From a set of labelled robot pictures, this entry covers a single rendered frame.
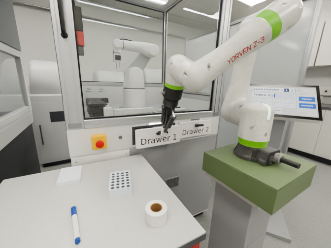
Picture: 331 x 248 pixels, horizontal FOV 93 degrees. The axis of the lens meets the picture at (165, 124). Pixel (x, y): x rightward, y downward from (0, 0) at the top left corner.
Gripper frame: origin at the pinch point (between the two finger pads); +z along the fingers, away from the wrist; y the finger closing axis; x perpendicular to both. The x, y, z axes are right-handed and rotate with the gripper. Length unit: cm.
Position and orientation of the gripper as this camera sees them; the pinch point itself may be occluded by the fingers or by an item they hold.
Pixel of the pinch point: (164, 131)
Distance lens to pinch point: 87.4
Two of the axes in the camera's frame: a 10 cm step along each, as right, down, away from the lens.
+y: 4.3, 5.5, -7.2
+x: 8.8, -0.9, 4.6
